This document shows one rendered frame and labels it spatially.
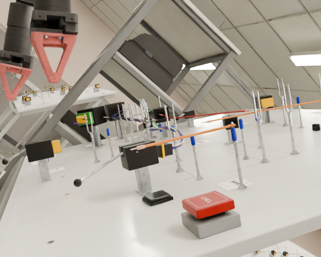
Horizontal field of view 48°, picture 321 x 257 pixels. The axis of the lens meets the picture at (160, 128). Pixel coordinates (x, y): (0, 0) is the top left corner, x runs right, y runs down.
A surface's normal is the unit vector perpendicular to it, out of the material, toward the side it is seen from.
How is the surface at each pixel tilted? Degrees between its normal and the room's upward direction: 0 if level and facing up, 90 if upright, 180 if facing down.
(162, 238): 50
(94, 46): 90
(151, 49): 90
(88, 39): 90
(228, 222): 90
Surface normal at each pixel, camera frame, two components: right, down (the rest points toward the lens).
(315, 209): -0.18, -0.98
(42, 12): 0.36, 0.04
